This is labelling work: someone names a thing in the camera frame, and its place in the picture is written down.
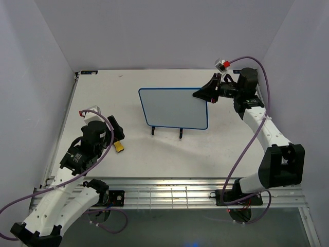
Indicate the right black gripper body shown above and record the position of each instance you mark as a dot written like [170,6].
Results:
[227,90]

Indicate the left blue corner label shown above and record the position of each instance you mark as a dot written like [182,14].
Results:
[89,72]

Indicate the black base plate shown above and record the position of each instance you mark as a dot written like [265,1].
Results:
[243,199]
[112,198]

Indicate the wire whiteboard stand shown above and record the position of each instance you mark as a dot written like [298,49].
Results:
[178,132]

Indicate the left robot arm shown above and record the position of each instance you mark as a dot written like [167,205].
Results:
[53,215]

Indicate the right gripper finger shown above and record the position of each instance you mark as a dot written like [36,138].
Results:
[214,82]
[206,93]

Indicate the yellow bone-shaped eraser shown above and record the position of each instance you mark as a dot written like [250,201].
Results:
[118,146]

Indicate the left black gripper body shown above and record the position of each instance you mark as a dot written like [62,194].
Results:
[107,141]

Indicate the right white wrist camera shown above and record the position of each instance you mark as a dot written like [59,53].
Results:
[222,65]

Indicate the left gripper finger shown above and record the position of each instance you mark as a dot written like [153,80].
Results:
[118,133]
[113,122]

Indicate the aluminium frame rail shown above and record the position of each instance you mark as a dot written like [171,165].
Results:
[169,192]

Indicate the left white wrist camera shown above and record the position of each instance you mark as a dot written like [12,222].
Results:
[91,116]

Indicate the blue framed whiteboard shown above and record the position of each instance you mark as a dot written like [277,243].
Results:
[173,107]

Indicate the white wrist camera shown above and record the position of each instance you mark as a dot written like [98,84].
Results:
[222,65]
[91,116]

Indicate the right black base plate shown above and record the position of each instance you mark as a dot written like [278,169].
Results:
[243,199]

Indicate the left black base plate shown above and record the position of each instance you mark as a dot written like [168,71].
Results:
[112,198]

